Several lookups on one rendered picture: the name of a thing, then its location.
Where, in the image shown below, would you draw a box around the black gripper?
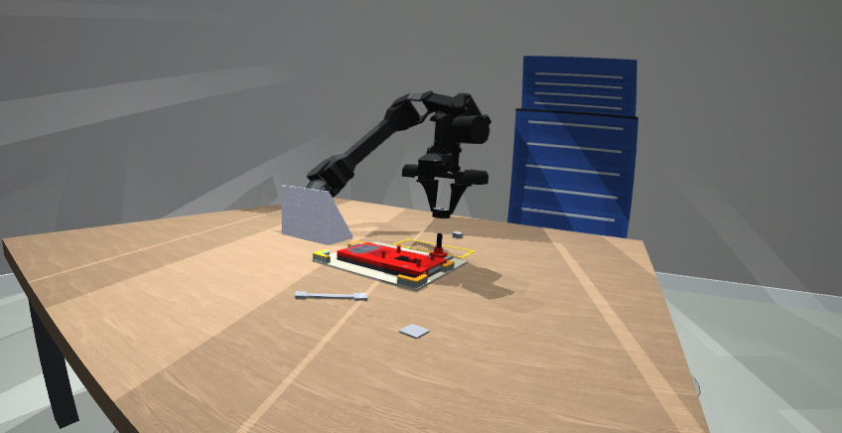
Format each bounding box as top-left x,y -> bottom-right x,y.
402,141 -> 489,215

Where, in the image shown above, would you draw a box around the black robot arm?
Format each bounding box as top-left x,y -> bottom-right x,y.
305,90 -> 491,198

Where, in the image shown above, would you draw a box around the black and white wheel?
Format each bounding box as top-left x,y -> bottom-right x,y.
432,208 -> 451,218

